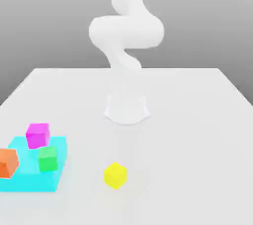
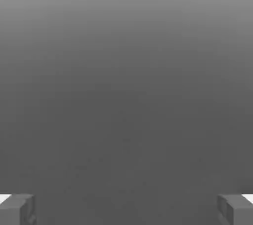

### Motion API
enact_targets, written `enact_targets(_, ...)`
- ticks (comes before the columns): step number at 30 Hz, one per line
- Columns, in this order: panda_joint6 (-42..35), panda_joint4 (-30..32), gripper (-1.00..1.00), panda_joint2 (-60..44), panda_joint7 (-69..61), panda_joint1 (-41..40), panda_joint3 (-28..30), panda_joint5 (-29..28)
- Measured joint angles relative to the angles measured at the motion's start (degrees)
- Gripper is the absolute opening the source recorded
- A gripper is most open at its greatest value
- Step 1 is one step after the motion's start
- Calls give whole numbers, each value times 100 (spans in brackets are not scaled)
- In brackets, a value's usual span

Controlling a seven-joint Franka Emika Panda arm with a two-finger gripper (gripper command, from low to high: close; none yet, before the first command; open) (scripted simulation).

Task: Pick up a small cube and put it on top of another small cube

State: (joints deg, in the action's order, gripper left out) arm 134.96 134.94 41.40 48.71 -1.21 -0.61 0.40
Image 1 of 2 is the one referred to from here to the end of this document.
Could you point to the small magenta cube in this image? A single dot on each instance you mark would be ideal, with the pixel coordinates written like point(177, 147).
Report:
point(37, 136)

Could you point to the small green cube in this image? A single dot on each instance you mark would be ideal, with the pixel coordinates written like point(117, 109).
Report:
point(48, 159)

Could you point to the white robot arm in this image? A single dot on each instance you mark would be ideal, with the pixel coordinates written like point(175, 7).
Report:
point(126, 31)

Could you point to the small yellow cube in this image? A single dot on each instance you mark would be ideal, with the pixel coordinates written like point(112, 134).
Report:
point(115, 175)

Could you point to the large cyan box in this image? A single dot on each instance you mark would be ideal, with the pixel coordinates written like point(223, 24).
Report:
point(27, 181)

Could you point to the small orange cube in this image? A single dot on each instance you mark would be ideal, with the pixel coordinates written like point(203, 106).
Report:
point(7, 162)

